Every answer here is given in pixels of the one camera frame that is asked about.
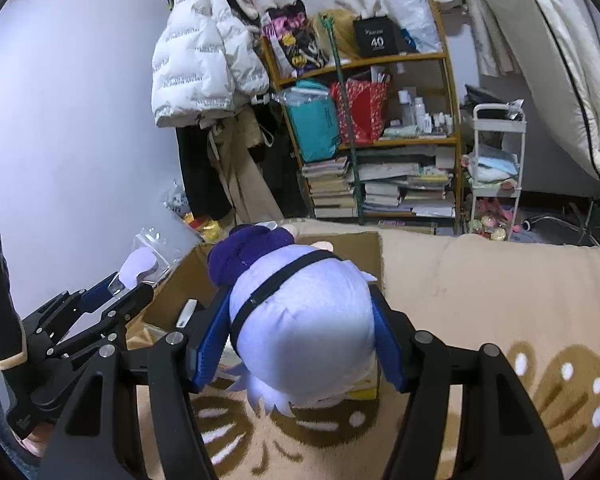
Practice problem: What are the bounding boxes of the lavender soft piece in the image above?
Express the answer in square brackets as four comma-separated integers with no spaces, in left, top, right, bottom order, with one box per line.
[119,247,160,286]

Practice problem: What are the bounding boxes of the white mattress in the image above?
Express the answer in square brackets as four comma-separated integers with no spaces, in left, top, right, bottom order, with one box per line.
[472,0,600,187]

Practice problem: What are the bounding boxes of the beige patterned blanket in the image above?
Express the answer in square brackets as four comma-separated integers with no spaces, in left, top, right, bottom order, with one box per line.
[135,227,600,480]

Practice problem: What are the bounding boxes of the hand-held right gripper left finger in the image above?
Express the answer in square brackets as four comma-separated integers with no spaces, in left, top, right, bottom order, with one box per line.
[37,285,231,480]

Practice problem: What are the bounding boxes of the pile of papers and books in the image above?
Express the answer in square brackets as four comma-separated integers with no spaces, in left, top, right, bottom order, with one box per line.
[357,147,459,219]

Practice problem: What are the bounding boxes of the metal chair legs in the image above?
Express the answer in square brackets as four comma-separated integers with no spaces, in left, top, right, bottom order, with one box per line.
[527,200,600,249]

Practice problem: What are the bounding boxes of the white plastic bag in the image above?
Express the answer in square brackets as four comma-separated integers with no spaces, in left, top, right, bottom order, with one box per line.
[380,0,443,54]

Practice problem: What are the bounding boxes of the black hanging coat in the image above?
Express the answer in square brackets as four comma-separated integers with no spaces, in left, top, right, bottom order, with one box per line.
[175,122,232,221]

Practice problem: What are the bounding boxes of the beige hanging coat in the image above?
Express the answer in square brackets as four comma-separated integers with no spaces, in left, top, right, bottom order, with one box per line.
[205,110,282,227]

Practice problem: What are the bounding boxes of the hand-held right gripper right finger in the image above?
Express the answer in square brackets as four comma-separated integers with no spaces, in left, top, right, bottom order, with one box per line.
[367,282,563,480]

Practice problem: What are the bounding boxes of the tan bag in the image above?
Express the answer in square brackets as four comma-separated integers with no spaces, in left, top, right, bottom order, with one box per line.
[314,9,362,62]

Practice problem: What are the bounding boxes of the small white packet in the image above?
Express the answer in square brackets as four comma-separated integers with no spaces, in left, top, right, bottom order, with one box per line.
[177,299,199,331]

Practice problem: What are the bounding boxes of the green pole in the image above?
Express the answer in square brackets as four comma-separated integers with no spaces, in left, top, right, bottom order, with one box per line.
[317,14,366,226]

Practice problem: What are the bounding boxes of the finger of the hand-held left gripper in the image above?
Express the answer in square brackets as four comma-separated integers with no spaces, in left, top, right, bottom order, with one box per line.
[44,284,156,359]
[21,271,126,335]

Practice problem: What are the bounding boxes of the white trolley cart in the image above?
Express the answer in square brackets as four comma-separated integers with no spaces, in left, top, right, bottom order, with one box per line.
[462,102,527,241]

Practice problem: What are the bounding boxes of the dark hanging clothes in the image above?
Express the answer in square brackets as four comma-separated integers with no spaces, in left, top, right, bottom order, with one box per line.
[252,100,311,221]

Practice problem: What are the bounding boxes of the printed cardboard box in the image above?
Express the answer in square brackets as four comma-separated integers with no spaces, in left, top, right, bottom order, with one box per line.
[125,230,385,402]

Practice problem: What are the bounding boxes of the row of white bottles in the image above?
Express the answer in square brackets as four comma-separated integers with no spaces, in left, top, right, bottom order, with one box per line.
[390,87,456,136]

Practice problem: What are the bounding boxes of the black box with 40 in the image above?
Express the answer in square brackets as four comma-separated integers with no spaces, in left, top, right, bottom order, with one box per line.
[352,12,402,59]

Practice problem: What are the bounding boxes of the pile of small plush toys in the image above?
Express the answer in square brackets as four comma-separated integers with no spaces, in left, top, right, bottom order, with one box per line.
[467,197,519,241]

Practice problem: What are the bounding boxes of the wooden shelf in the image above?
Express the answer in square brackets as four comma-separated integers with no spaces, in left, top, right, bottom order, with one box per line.
[257,0,464,236]

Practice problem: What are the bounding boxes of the lavender-haired plush doll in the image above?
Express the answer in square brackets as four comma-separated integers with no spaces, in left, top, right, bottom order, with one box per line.
[207,224,381,417]

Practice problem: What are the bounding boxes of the clear plastic packet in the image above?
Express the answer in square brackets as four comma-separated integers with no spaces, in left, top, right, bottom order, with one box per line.
[135,227,181,277]

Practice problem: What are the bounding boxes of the white puffer jacket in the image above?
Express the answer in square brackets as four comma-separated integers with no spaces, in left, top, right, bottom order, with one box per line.
[151,0,272,129]

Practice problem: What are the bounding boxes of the light blue folded cloth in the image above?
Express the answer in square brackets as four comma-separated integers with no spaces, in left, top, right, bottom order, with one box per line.
[467,152,521,184]

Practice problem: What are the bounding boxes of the red patterned bag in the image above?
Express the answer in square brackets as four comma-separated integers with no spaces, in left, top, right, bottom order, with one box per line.
[328,77,392,144]

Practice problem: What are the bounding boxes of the stack of books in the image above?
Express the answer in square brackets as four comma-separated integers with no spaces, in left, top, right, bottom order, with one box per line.
[301,156,361,219]

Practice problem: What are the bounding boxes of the plastic bag of toys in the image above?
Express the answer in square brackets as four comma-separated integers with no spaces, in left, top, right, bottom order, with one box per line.
[162,182,241,244]

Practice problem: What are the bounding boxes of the teal bag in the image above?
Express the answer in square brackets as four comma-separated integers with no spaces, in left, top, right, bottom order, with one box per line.
[280,80,342,163]

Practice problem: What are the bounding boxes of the floral printed bag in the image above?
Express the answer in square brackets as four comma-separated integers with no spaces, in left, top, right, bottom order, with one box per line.
[264,2,332,79]

